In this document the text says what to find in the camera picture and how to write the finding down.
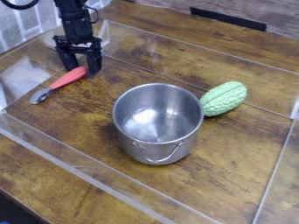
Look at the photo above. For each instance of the orange handled metal spoon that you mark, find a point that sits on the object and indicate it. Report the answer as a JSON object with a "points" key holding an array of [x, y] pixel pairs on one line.
{"points": [[69, 77]]}

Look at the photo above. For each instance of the green bitter melon toy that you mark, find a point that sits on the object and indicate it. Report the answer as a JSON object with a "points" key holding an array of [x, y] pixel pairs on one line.
{"points": [[223, 98]]}

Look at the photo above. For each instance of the stainless steel pot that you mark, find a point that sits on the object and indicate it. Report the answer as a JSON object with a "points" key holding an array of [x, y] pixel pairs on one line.
{"points": [[158, 117]]}

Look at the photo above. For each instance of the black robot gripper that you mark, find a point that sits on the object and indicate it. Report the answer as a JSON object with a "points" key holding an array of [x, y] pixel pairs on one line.
{"points": [[77, 39]]}

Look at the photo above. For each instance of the clear acrylic enclosure wall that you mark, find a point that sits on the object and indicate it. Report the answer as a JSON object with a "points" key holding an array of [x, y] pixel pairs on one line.
{"points": [[239, 177]]}

